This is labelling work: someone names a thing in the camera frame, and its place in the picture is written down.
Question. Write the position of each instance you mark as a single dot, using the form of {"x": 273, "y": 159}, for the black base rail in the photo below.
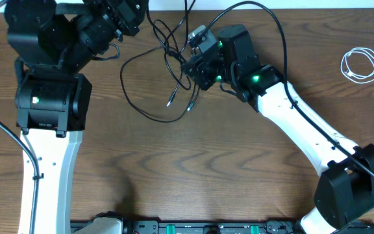
{"x": 156, "y": 226}

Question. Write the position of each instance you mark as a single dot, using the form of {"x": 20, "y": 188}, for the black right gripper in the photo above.
{"x": 198, "y": 69}

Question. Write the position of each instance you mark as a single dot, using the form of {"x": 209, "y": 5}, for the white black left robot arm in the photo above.
{"x": 54, "y": 42}

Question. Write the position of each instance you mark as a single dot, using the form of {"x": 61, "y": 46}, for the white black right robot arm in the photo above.
{"x": 345, "y": 190}

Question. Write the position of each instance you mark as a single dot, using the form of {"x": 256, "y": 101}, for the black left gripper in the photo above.
{"x": 130, "y": 18}

